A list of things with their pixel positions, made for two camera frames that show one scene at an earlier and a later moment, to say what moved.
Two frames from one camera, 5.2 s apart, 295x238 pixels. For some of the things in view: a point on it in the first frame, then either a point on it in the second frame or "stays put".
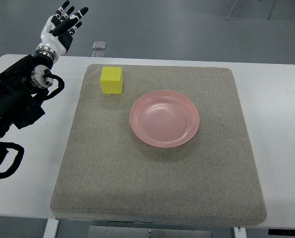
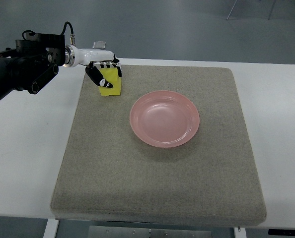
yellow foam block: (111, 80) stays put
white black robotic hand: (57, 32) -> (95, 59)
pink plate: (164, 119) stays put
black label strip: (279, 232) stays put
